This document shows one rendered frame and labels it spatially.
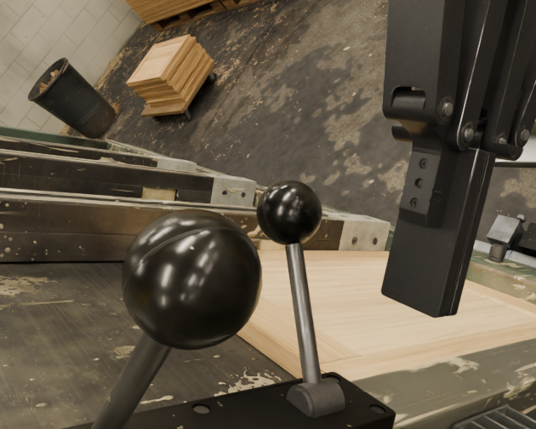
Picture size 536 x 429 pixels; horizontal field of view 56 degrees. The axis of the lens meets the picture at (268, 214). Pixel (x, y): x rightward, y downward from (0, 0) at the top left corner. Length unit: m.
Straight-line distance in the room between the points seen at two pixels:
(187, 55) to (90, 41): 2.59
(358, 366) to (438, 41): 0.29
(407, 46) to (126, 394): 0.15
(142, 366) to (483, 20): 0.17
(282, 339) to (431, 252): 0.24
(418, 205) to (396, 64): 0.06
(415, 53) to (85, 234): 0.49
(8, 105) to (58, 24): 1.06
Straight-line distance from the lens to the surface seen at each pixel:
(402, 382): 0.36
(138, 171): 1.09
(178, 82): 3.84
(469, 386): 0.39
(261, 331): 0.45
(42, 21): 6.20
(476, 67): 0.21
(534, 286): 0.83
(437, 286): 0.22
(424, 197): 0.21
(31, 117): 5.99
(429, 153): 0.21
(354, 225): 0.88
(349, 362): 0.42
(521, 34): 0.23
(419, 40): 0.19
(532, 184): 2.08
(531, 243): 1.03
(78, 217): 0.61
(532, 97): 0.25
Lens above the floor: 1.63
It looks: 38 degrees down
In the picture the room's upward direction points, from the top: 47 degrees counter-clockwise
